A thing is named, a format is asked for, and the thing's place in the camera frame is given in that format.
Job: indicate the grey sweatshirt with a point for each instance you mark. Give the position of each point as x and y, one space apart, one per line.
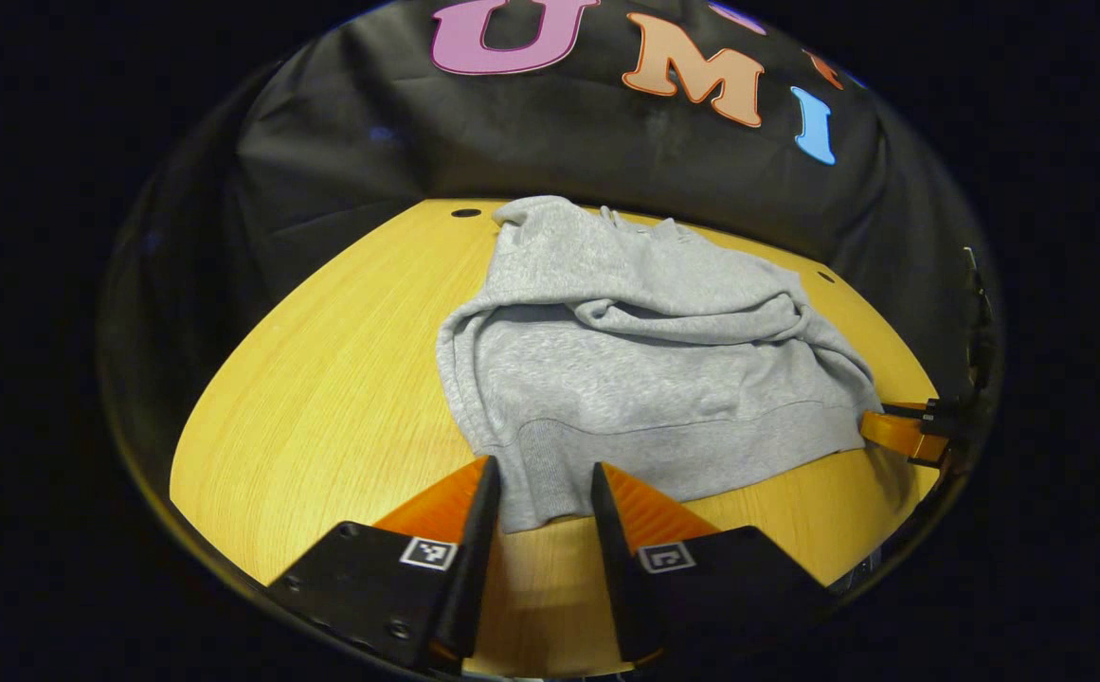
654 379

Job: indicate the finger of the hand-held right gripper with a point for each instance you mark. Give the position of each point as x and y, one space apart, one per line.
895 434

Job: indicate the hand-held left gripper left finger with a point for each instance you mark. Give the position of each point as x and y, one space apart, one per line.
474 568

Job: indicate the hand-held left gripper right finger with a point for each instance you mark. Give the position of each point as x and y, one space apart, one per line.
621 578

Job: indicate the black backdrop cloth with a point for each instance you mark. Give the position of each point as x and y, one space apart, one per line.
606 161

